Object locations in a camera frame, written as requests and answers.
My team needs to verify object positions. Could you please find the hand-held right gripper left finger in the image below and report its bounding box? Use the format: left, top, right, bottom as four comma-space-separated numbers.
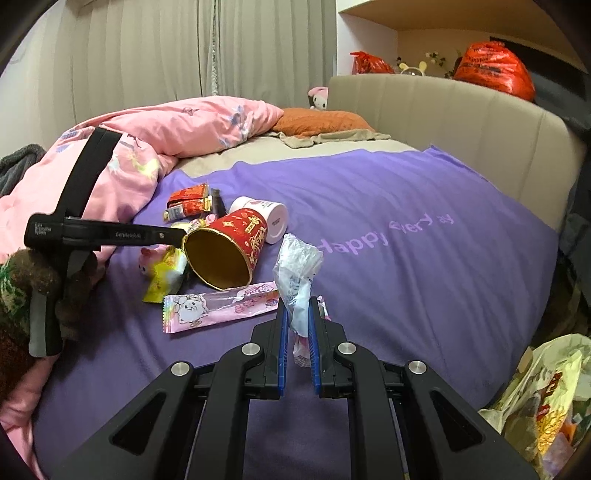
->
50, 296, 291, 480

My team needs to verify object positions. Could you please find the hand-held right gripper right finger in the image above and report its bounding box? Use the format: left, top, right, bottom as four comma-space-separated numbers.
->
307, 295, 542, 480

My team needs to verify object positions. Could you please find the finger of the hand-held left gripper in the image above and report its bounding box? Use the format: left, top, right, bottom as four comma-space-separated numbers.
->
154, 227, 189, 247

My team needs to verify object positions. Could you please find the red paper cup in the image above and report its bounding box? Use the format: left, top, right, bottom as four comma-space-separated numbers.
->
182, 208, 269, 291

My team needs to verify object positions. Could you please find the clear plastic wrapper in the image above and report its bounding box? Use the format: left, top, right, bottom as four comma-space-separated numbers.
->
272, 233, 324, 367

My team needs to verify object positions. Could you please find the yellow plastic bin liner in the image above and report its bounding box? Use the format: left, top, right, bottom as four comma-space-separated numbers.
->
478, 335, 591, 480

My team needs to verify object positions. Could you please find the crumpled white green packet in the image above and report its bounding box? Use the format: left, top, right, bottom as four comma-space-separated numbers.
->
163, 205, 204, 223

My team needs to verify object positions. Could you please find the pink caterpillar toy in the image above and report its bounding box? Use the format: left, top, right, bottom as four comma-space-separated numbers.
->
140, 244, 174, 280

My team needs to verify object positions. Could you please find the pale yellow snack packet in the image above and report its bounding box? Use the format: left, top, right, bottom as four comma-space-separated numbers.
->
142, 247, 190, 304

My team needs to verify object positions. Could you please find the red snack packet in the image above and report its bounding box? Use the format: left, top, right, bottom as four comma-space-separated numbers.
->
166, 183, 211, 215

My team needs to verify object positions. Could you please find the dark grey knit blanket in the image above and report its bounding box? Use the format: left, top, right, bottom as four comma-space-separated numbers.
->
0, 144, 47, 197

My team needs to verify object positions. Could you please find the pink cartoon wrapper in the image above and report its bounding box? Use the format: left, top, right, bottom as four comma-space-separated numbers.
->
161, 282, 282, 334

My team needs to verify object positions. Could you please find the purple blanket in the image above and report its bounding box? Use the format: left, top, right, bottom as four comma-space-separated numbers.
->
32, 145, 561, 480

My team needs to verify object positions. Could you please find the white round container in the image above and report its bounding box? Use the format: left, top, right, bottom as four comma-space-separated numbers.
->
228, 196, 289, 245

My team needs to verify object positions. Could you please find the pink printed duvet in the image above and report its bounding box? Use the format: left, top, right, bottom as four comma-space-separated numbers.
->
0, 96, 284, 444

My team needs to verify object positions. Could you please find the beige bed sheet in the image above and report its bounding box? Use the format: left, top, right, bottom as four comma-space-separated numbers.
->
175, 136, 421, 178

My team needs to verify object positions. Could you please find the beige pleated curtain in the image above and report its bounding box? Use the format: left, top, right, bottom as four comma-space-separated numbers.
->
0, 0, 338, 158

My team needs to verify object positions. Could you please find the beige crumpled cloth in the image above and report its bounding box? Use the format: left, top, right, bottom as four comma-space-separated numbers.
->
277, 129, 391, 148

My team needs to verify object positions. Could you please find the orange pillow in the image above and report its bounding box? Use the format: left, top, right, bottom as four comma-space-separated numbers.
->
272, 107, 375, 138

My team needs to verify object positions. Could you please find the small red plastic bag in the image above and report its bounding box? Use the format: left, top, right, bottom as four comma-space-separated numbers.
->
350, 51, 395, 75

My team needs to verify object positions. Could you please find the beige padded headboard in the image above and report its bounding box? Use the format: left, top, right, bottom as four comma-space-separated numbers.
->
327, 74, 589, 232

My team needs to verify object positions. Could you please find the dried flower sprig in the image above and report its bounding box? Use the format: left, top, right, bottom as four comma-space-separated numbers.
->
425, 50, 462, 79

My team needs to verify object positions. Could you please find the large red plastic bag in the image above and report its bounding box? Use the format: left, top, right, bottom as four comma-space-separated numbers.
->
452, 41, 537, 102

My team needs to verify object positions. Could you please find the dark grey jacket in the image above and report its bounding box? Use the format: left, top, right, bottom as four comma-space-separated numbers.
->
536, 65, 591, 296

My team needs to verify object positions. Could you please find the light wood alcove board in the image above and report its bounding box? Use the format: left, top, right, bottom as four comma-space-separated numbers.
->
337, 0, 583, 61

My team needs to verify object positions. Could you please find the black flat strap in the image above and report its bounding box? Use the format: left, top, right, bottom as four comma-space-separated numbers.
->
59, 128, 122, 220

